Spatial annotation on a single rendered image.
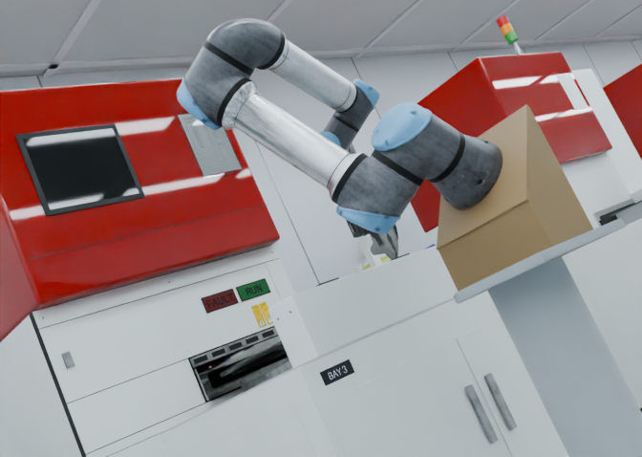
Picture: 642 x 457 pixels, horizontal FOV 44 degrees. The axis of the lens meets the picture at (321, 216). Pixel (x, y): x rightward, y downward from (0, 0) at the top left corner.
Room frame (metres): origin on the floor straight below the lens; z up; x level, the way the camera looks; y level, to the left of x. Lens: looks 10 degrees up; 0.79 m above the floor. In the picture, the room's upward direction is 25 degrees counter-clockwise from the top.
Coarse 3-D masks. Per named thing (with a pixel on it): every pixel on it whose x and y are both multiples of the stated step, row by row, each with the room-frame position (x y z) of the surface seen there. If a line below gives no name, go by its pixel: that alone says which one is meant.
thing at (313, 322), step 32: (416, 256) 1.95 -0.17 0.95; (320, 288) 1.71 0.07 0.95; (352, 288) 1.77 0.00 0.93; (384, 288) 1.84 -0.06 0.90; (416, 288) 1.91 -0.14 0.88; (448, 288) 1.99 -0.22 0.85; (288, 320) 1.68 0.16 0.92; (320, 320) 1.68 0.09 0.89; (352, 320) 1.74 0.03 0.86; (384, 320) 1.81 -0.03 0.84; (288, 352) 1.71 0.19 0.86; (320, 352) 1.66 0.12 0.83
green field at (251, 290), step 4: (264, 280) 2.41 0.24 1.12; (248, 284) 2.37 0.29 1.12; (252, 284) 2.38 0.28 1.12; (256, 284) 2.39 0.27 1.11; (260, 284) 2.40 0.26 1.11; (264, 284) 2.41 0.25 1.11; (240, 288) 2.34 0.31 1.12; (244, 288) 2.35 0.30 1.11; (248, 288) 2.37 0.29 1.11; (252, 288) 2.37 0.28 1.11; (256, 288) 2.38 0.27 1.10; (260, 288) 2.39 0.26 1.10; (264, 288) 2.40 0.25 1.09; (240, 292) 2.34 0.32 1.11; (244, 292) 2.35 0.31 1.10; (248, 292) 2.36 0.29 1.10; (252, 292) 2.37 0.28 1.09; (256, 292) 2.38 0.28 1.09; (260, 292) 2.39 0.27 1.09; (264, 292) 2.40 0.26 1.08; (244, 296) 2.34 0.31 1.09; (248, 296) 2.36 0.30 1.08
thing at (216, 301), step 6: (216, 294) 2.28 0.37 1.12; (222, 294) 2.29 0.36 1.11; (228, 294) 2.31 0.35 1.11; (204, 300) 2.25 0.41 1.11; (210, 300) 2.26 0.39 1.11; (216, 300) 2.28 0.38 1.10; (222, 300) 2.29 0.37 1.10; (228, 300) 2.30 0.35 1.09; (234, 300) 2.32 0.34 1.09; (210, 306) 2.26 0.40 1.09; (216, 306) 2.27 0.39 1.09; (222, 306) 2.28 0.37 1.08
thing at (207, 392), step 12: (252, 348) 2.30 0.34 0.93; (264, 348) 2.33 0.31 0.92; (216, 360) 2.21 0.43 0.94; (228, 360) 2.24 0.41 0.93; (288, 360) 2.37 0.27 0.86; (204, 372) 2.17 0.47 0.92; (252, 372) 2.28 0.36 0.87; (264, 372) 2.30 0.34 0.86; (204, 384) 2.16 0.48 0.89; (228, 384) 2.21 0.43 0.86; (240, 384) 2.24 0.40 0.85; (204, 396) 2.16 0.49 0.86; (216, 396) 2.18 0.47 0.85
